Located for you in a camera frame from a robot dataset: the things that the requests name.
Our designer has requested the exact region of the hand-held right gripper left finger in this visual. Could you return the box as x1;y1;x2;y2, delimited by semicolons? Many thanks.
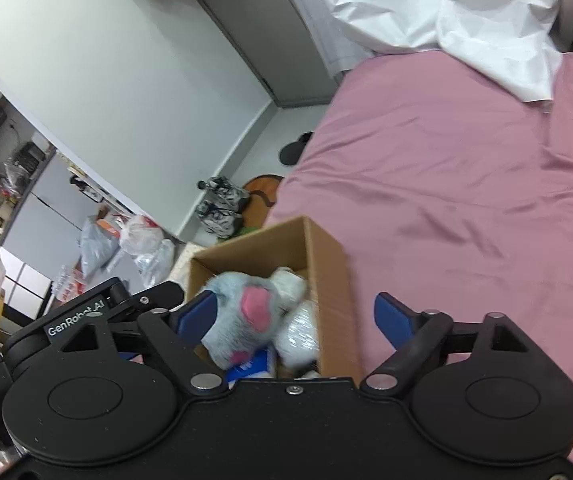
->
61;290;222;394

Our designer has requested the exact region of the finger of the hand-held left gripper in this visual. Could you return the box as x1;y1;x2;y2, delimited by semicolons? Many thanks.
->
108;277;185;334

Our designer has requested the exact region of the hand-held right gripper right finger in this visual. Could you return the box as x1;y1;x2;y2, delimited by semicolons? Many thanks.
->
359;292;548;394

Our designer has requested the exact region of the light blue plush toy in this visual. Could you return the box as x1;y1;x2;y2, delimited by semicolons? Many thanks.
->
200;267;310;369

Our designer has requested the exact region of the brown cardboard box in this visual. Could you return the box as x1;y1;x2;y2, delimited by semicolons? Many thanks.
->
186;215;365;382

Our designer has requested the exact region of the blue and white soft item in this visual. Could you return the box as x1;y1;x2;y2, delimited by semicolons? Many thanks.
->
225;346;278;381

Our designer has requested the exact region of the white plastic-wrapped soft toy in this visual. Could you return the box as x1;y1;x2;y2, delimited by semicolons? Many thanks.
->
273;299;320;367

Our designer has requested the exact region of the clear plastic bag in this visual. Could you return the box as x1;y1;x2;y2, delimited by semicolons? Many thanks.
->
133;239;176;289

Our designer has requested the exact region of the dotted white package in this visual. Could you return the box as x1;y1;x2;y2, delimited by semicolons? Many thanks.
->
165;241;208;282

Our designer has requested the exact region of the grey plastic bag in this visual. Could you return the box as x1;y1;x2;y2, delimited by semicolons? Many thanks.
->
80;215;120;277

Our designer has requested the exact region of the cartoon floor mat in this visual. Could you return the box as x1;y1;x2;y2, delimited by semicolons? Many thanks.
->
234;174;287;237

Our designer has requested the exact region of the pink bed sheet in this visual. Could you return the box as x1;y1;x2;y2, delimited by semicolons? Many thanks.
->
261;52;573;476

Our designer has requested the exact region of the black slipper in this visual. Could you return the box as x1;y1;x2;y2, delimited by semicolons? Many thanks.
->
280;131;315;165

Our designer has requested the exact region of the grey door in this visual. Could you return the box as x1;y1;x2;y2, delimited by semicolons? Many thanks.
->
180;0;343;109

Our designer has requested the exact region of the white cloth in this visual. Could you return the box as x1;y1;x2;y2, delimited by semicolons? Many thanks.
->
333;0;566;104

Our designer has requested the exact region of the cluttered wall cabinet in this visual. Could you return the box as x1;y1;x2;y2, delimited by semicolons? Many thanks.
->
0;95;58;243

